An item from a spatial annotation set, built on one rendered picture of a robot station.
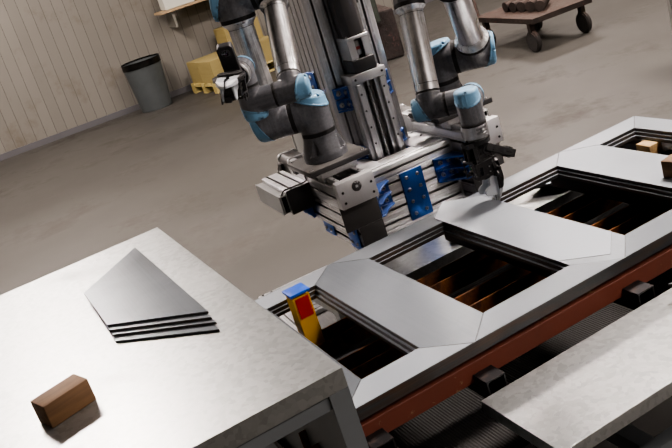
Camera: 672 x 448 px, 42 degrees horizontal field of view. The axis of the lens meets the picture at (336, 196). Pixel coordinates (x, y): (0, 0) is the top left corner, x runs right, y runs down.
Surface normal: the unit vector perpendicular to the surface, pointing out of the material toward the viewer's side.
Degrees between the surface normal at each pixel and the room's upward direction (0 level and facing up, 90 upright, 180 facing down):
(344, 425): 90
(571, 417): 0
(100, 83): 90
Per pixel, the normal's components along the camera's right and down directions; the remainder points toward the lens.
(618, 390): -0.29, -0.91
